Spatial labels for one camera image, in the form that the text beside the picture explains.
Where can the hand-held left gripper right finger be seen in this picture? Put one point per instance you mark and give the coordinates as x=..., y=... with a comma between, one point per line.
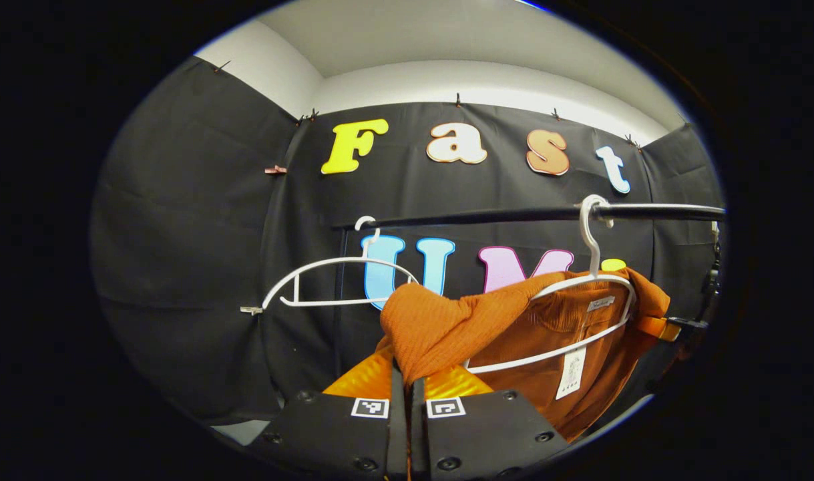
x=487, y=427

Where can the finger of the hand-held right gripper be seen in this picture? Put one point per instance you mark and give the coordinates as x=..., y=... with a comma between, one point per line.
x=667, y=327

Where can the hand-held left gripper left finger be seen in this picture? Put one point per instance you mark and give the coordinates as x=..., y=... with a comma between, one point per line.
x=333, y=434

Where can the orange knitted cardigan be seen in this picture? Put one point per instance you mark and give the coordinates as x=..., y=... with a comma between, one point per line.
x=440, y=327

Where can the white plastic hanger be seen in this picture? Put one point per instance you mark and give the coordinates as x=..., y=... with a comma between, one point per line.
x=326, y=302
x=590, y=247

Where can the silver metal clip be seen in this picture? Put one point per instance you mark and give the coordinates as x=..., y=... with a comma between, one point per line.
x=251, y=310

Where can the black backdrop cloth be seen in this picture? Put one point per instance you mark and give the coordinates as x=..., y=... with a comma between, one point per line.
x=193, y=234

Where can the reddish metal clip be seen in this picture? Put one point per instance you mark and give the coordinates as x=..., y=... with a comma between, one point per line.
x=275, y=170

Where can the row of small cloth clips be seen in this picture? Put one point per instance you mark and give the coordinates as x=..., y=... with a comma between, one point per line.
x=457, y=100

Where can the black clothes rail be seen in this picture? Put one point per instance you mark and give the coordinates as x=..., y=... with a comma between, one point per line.
x=513, y=215

